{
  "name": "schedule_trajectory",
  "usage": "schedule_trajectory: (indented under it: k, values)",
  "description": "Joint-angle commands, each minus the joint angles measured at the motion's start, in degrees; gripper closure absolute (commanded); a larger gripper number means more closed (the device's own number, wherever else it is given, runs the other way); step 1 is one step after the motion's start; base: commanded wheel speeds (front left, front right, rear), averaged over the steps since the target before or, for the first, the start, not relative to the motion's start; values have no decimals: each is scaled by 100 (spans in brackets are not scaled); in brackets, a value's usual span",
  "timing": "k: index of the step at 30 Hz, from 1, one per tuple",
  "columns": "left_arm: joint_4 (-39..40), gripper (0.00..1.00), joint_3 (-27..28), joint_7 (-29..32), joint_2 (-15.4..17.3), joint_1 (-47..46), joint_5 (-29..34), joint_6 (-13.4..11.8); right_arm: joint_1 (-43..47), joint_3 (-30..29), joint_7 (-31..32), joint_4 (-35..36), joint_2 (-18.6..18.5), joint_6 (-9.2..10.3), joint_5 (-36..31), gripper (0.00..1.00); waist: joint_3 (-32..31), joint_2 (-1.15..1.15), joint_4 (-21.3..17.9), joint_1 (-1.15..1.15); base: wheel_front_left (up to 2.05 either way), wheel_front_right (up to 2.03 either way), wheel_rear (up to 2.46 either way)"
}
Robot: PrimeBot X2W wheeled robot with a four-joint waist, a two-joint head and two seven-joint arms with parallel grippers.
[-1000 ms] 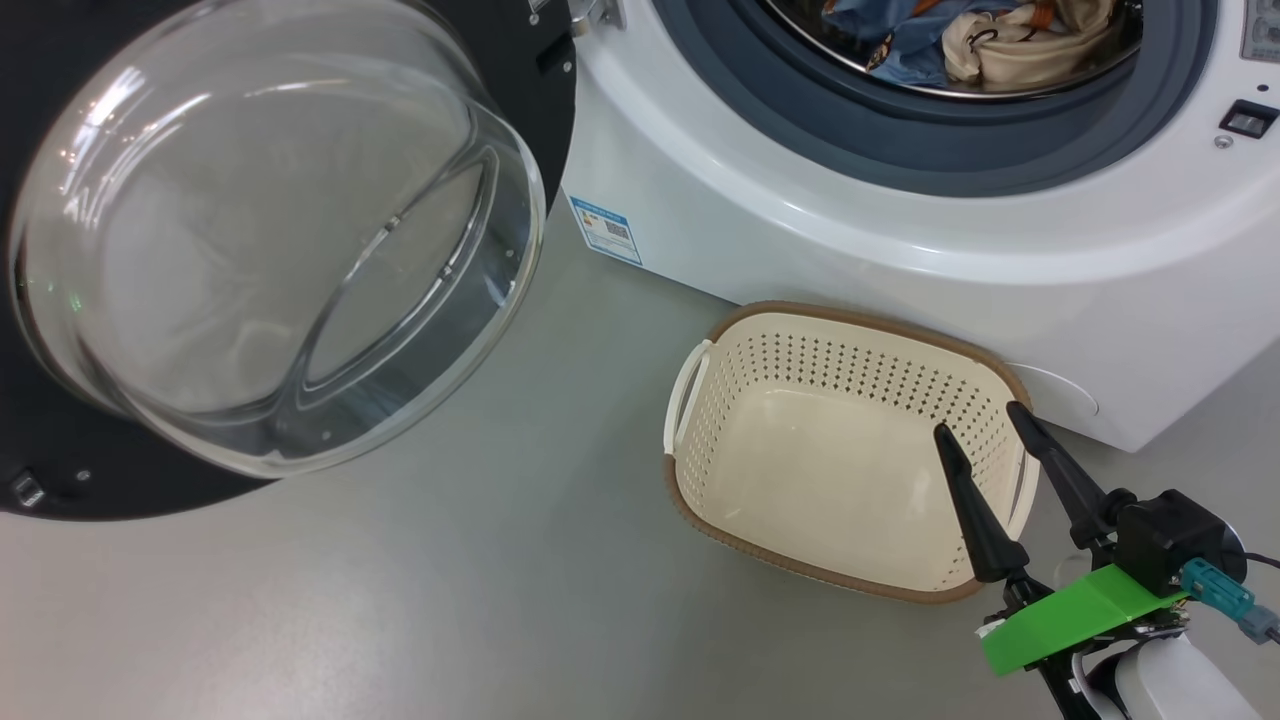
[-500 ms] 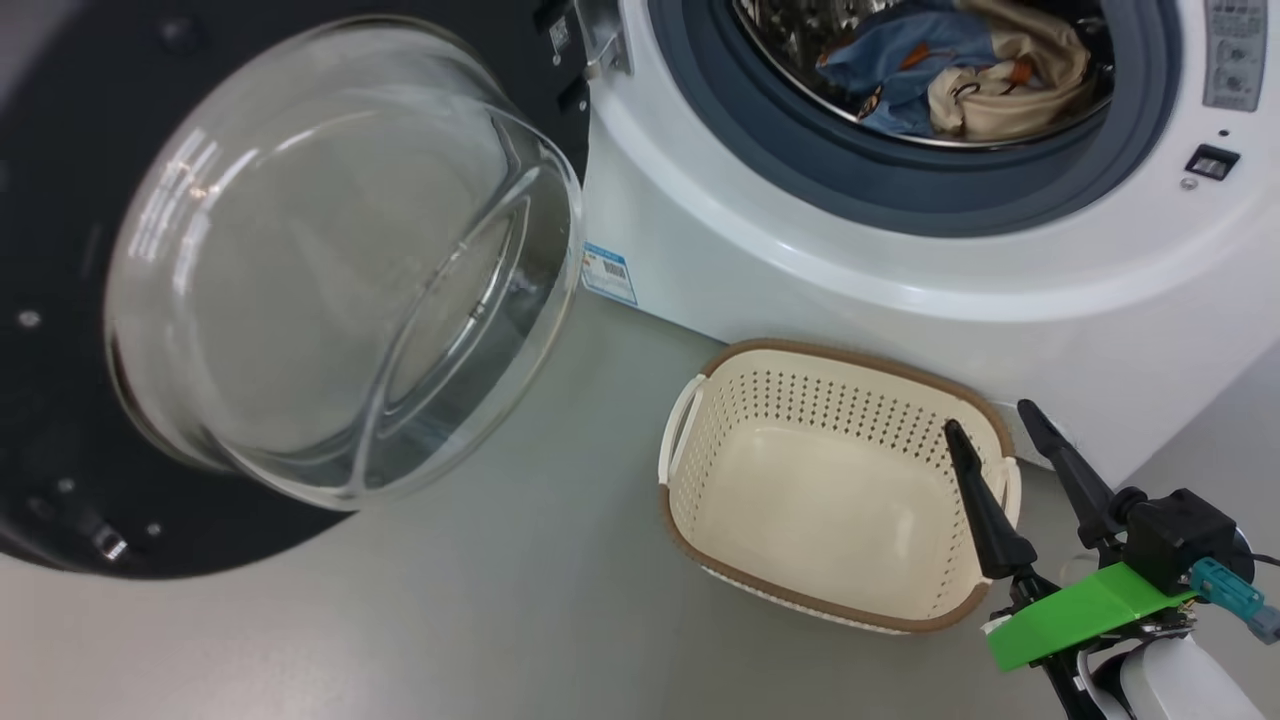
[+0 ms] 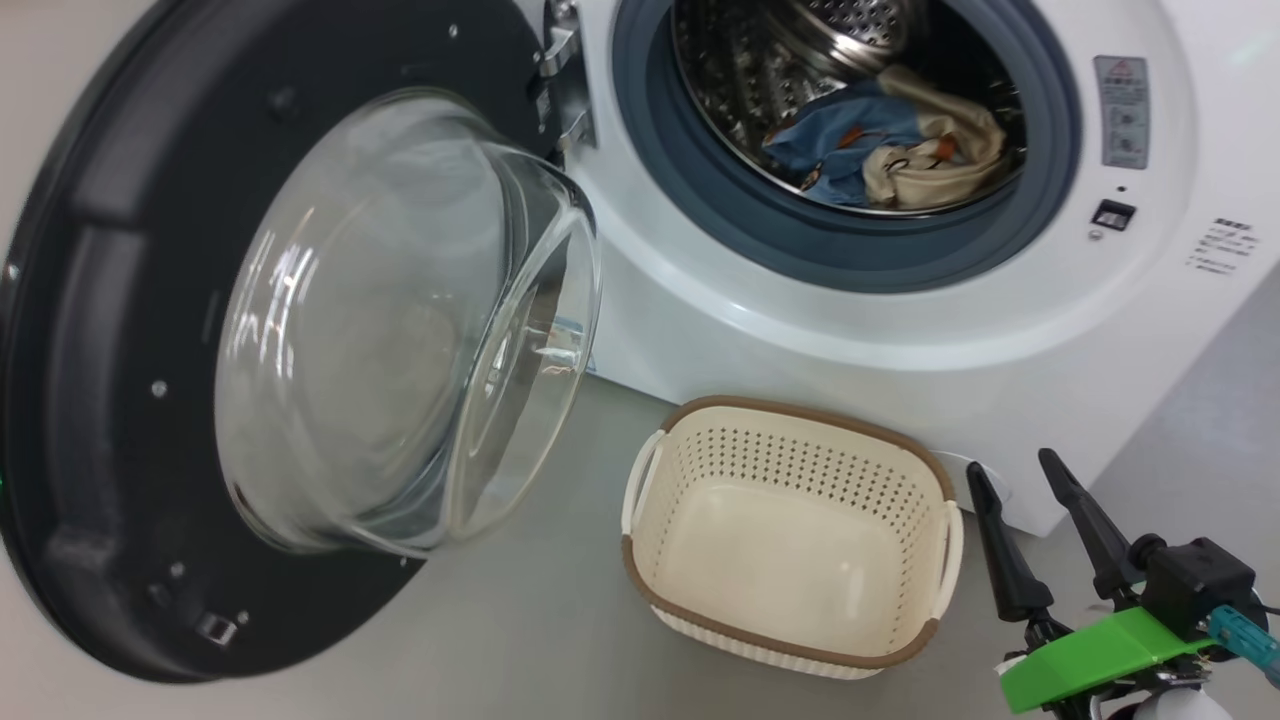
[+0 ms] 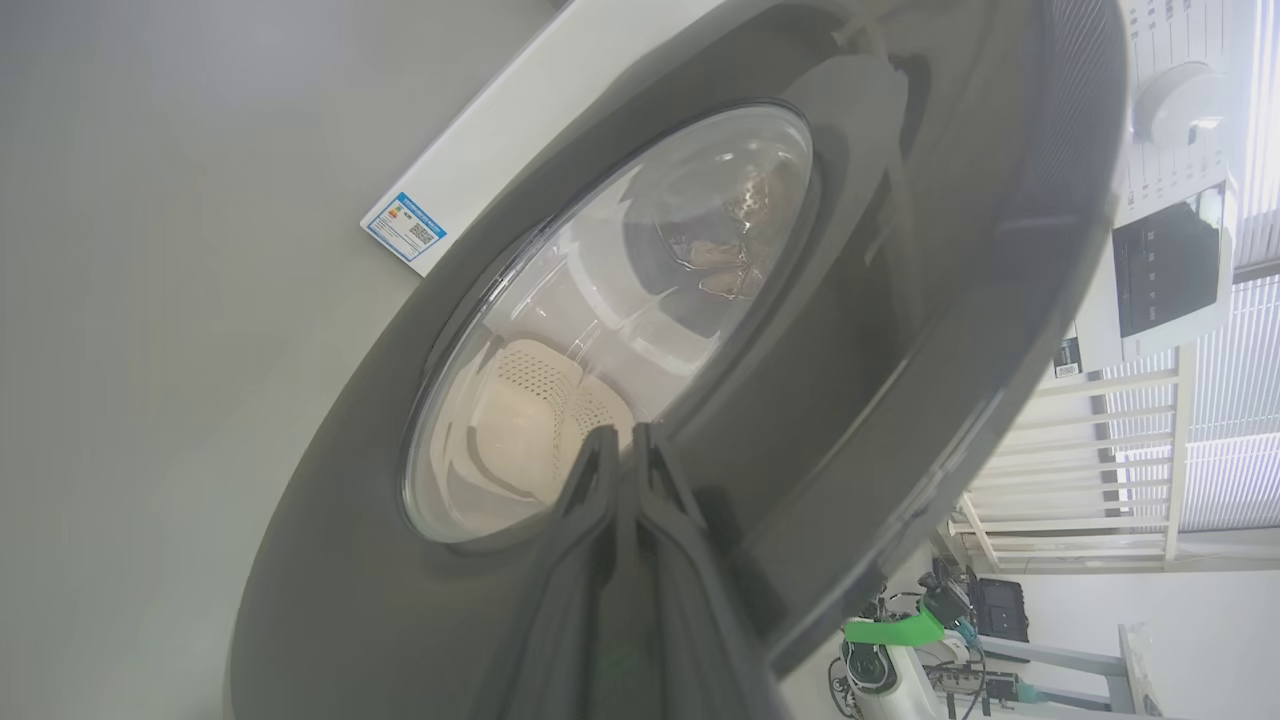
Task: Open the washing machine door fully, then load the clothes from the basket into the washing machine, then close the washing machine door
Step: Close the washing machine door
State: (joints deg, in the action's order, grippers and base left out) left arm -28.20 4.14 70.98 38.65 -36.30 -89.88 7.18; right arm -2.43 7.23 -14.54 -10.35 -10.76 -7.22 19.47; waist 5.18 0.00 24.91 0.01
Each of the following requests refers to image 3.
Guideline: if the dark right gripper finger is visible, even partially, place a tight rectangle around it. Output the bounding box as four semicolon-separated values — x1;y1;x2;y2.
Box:
965;461;1055;624
1037;447;1168;603

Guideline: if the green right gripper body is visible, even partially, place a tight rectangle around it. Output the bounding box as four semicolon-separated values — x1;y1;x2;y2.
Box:
998;606;1216;716

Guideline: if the cream cartoon print garment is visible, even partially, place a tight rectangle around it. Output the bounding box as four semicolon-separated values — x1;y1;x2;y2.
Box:
862;65;1009;211

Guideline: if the blue cartoon print garment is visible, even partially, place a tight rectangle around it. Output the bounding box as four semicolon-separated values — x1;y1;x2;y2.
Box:
762;78;926;208

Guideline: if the black round glass washer door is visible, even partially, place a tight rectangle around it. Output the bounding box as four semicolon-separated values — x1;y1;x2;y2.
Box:
0;0;604;684

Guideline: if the cream perforated laundry basket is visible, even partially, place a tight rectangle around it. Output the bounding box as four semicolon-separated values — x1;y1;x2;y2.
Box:
620;395;966;681

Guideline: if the white front-load washing machine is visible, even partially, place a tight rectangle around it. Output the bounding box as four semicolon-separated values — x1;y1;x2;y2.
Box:
540;0;1280;538

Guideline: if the grey rubber door gasket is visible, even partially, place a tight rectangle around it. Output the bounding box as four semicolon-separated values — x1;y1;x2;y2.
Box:
610;0;1084;294

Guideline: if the metal door hinge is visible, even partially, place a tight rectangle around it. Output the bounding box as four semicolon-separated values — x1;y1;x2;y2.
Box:
533;0;598;156

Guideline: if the grey warning sticker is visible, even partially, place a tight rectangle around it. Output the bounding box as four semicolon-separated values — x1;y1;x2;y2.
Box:
1093;55;1151;170

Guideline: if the steel perforated washer drum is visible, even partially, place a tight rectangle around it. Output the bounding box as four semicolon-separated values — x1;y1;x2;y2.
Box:
670;0;1028;218

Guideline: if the teal camera cable connector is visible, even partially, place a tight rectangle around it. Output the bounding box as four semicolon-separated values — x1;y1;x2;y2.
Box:
1205;605;1280;691

